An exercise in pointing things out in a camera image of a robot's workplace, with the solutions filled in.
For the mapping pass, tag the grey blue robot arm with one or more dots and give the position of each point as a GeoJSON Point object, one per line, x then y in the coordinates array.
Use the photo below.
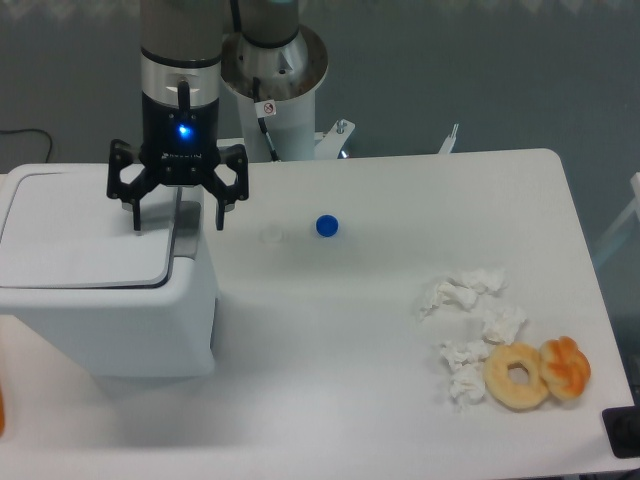
{"type": "Point", "coordinates": [219, 80]}

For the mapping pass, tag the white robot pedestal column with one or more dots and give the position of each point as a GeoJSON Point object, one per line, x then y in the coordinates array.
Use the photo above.
{"type": "Point", "coordinates": [275, 88]}

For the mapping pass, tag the white trash can lid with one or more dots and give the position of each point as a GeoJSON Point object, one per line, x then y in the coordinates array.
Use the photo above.
{"type": "Point", "coordinates": [60, 230]}

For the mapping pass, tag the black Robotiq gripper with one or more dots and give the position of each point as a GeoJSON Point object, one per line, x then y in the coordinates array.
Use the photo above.
{"type": "Point", "coordinates": [180, 145]}

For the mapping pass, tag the black device at table corner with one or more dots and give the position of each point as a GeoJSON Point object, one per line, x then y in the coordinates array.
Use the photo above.
{"type": "Point", "coordinates": [622, 428]}

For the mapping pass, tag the plain ring donut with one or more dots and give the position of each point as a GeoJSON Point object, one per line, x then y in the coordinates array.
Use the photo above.
{"type": "Point", "coordinates": [512, 376]}

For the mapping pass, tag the orange glazed twisted bread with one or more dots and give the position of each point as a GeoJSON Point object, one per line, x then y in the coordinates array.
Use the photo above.
{"type": "Point", "coordinates": [564, 368]}

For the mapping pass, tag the crumpled white tissue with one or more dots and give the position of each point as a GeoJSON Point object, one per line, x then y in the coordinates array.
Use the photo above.
{"type": "Point", "coordinates": [461, 291]}
{"type": "Point", "coordinates": [501, 326]}
{"type": "Point", "coordinates": [465, 360]}

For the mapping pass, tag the white trash can body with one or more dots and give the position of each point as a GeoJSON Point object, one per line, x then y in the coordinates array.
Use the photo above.
{"type": "Point", "coordinates": [162, 330]}

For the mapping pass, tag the middle crumpled white tissue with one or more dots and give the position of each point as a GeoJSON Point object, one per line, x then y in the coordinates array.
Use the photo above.
{"type": "Point", "coordinates": [501, 326]}

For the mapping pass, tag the white metal frame at right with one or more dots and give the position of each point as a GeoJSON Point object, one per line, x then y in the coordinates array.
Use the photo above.
{"type": "Point", "coordinates": [620, 230]}

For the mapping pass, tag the orange object at left edge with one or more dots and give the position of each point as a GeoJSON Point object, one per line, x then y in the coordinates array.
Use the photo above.
{"type": "Point", "coordinates": [2, 413]}

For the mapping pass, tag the lower crumpled white tissue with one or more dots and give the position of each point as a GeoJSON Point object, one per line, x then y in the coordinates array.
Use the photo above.
{"type": "Point", "coordinates": [465, 360]}

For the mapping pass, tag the blue bottle cap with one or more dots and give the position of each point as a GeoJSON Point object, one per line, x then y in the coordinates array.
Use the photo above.
{"type": "Point", "coordinates": [327, 225]}

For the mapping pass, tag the upper crumpled white tissue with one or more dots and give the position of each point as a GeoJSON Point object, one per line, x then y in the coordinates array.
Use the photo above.
{"type": "Point", "coordinates": [461, 291]}

